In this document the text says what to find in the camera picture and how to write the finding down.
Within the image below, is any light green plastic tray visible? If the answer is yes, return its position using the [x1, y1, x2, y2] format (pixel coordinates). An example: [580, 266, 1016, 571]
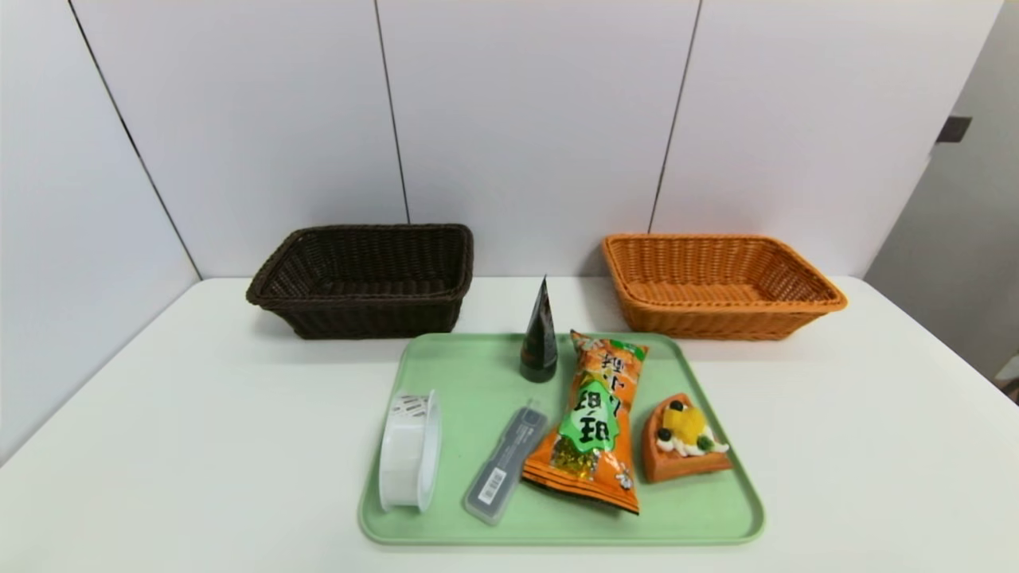
[357, 332, 766, 547]

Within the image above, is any white tape roll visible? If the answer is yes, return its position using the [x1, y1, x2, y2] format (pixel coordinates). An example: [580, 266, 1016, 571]
[377, 389, 443, 513]

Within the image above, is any orange wicker basket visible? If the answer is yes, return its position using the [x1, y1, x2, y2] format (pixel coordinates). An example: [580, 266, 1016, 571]
[601, 233, 849, 341]

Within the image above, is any grey translucent slim case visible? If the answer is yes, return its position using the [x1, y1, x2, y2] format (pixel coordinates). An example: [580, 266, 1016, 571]
[463, 400, 549, 526]

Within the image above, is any toy cake slice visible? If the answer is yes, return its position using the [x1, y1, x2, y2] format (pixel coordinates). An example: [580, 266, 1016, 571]
[642, 393, 733, 484]

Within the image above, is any dark green squeeze tube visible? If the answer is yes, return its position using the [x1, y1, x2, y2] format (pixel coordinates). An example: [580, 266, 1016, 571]
[520, 275, 559, 384]

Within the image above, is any orange snack bag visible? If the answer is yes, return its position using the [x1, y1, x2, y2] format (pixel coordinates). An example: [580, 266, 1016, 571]
[521, 330, 650, 516]

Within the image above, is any dark brown wicker basket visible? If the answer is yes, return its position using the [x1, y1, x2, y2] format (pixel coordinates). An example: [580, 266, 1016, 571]
[245, 224, 475, 341]

